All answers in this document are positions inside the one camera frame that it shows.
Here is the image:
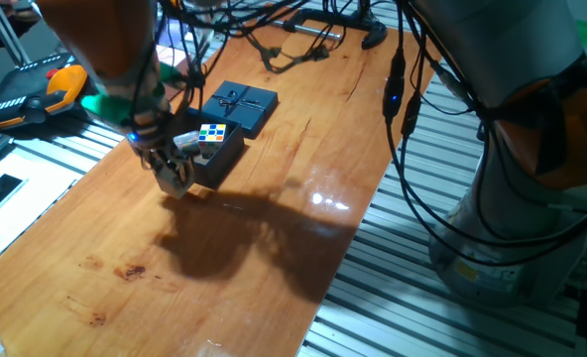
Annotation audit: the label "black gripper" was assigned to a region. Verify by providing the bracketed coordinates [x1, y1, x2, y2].
[126, 111, 196, 193]

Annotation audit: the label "black gift box lid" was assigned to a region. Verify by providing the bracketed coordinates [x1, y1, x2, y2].
[201, 79, 280, 140]

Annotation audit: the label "black gift box base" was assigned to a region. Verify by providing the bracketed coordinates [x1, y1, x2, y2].
[172, 107, 246, 189]

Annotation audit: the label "pink gift box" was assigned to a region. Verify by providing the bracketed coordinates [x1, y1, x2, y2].
[154, 43, 188, 69]

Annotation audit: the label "colourful puzzle cube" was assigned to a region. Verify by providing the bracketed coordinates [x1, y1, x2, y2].
[197, 122, 228, 160]

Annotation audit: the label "white paper sheet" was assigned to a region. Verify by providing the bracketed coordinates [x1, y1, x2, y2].
[0, 151, 84, 274]

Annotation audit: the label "wooden board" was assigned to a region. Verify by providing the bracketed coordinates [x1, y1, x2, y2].
[0, 3, 448, 357]

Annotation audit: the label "black orange teach pendant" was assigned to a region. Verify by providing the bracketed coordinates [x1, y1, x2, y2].
[0, 51, 92, 133]

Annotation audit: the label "slanted metal strut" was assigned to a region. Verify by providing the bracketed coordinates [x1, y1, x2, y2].
[0, 0, 32, 65]

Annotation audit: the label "black screw clamp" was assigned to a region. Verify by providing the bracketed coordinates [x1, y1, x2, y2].
[272, 4, 389, 51]

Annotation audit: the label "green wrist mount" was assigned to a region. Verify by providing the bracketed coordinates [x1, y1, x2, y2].
[79, 61, 185, 125]

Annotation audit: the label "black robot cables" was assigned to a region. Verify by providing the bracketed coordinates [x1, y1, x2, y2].
[157, 0, 587, 269]

